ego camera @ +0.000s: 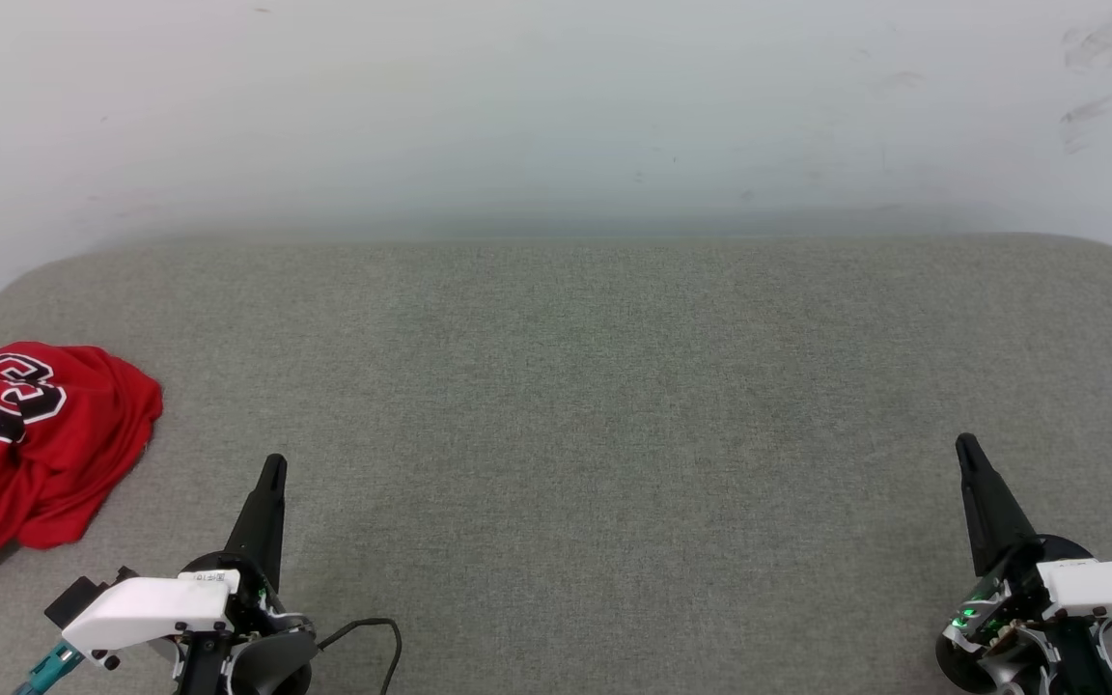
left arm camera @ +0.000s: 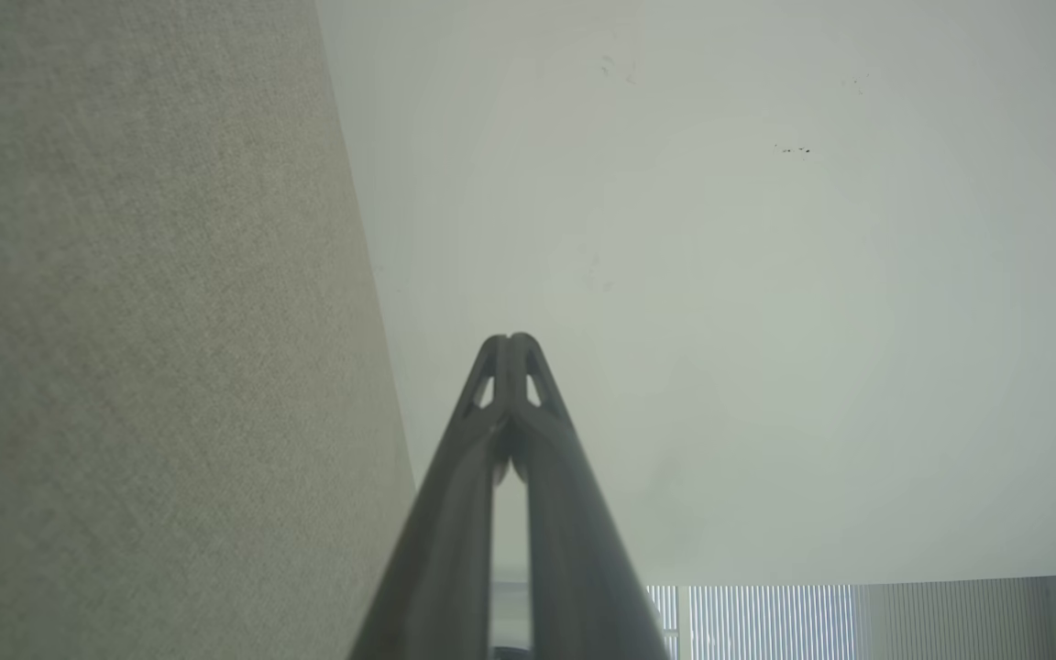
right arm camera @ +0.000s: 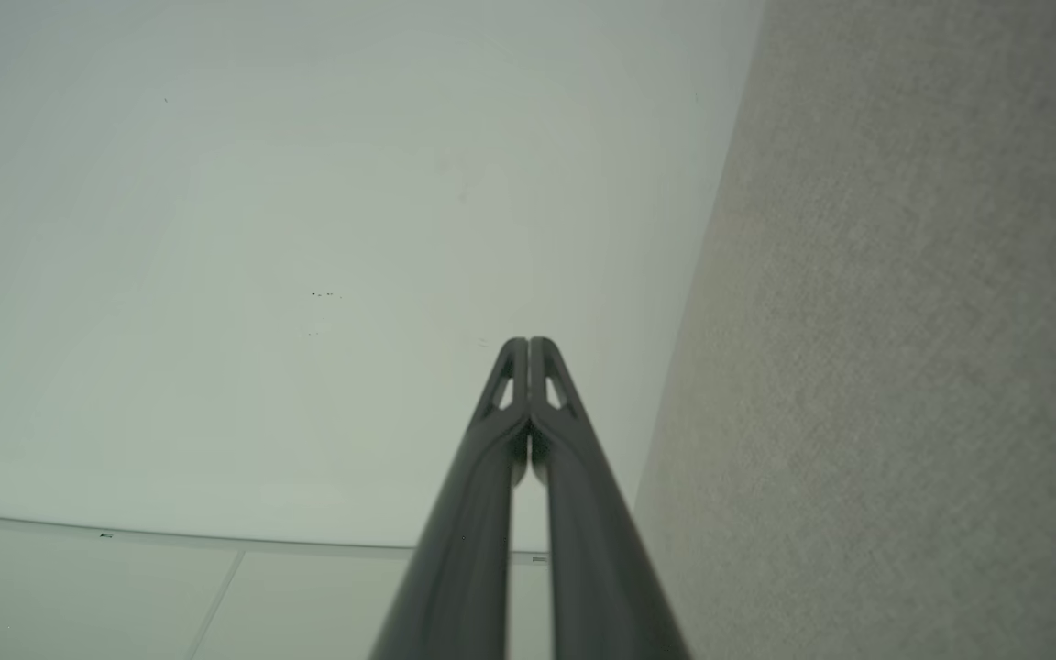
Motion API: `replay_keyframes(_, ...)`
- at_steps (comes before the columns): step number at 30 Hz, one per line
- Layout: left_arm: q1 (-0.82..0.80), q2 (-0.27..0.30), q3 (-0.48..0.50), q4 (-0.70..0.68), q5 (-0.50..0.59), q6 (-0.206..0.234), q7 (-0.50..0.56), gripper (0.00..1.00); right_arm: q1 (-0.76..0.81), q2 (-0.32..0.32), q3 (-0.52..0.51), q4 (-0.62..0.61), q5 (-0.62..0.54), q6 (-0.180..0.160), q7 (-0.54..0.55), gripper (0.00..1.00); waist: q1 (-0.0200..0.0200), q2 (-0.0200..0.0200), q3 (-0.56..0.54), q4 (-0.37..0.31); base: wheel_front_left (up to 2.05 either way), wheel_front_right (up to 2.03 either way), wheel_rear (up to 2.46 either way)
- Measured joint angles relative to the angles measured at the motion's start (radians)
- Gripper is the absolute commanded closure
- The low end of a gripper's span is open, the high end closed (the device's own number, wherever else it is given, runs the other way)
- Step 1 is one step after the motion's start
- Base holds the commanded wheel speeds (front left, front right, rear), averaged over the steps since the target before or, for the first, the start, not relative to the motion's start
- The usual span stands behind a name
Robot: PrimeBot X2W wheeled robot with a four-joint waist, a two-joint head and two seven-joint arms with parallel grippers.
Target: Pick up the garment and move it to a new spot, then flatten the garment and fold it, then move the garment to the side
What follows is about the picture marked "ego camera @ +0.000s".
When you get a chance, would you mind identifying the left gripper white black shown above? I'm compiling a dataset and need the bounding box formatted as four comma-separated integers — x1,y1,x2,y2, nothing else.
62,454,317,695

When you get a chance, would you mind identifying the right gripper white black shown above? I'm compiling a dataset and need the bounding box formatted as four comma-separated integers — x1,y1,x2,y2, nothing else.
937,433,1112,695

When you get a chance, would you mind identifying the red basketball jersey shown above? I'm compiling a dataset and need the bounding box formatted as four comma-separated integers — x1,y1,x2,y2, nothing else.
0,342,164,569

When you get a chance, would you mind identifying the thin black cable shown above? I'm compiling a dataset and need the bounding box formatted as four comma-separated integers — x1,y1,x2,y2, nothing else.
315,618,403,695

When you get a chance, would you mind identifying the teal cable connector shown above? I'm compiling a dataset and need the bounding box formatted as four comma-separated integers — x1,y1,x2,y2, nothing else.
14,642,84,695

